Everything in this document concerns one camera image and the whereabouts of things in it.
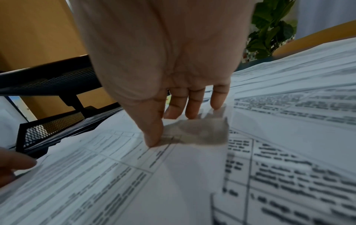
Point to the dark green potted plant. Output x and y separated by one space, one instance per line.
267 26

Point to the printed paper sheet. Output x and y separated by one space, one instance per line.
111 186

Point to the pile of printed papers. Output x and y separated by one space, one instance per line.
292 131

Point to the person's right hand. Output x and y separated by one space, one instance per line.
167 44

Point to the white column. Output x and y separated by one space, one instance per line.
328 11

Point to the black mesh tiered tray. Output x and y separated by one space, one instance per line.
50 81

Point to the person's left hand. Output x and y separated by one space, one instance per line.
14 160

